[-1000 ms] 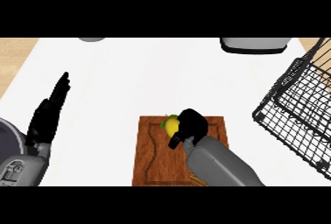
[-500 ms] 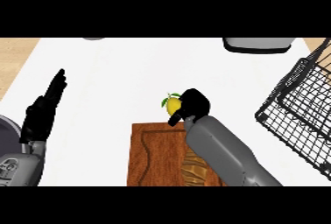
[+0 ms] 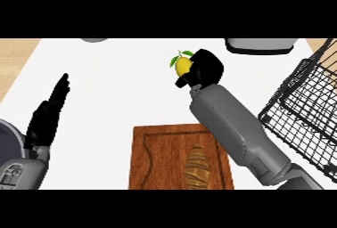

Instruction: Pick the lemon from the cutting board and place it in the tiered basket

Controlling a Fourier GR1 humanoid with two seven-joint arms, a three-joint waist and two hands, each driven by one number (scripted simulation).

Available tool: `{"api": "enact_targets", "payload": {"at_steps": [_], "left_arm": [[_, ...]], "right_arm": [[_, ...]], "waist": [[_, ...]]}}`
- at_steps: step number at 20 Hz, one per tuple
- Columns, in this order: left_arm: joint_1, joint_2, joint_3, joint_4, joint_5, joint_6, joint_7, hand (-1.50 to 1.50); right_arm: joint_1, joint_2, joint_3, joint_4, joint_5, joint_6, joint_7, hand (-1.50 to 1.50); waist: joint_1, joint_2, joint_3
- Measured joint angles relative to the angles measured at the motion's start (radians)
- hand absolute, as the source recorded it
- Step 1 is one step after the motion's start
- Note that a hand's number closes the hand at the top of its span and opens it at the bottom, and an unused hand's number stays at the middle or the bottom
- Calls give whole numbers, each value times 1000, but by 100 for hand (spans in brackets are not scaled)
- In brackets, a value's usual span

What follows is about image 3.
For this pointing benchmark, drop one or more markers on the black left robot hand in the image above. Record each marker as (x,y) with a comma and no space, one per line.
(43,118)

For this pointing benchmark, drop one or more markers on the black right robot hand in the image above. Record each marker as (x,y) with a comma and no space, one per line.
(207,68)

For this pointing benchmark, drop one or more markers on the yellow lemon with green leaves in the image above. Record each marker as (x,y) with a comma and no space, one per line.
(182,65)

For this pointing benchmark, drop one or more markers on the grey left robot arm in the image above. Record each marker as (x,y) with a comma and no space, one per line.
(24,169)

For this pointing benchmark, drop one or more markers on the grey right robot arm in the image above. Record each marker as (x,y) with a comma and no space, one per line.
(241,136)

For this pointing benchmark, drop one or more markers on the brown wooden cutting board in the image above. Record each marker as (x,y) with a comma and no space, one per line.
(170,157)

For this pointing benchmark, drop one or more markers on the grey and black appliance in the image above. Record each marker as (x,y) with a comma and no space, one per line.
(259,45)

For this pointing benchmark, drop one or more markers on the grey round object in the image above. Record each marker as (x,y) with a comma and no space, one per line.
(94,39)

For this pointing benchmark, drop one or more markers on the brown bread loaf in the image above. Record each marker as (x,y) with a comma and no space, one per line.
(197,168)

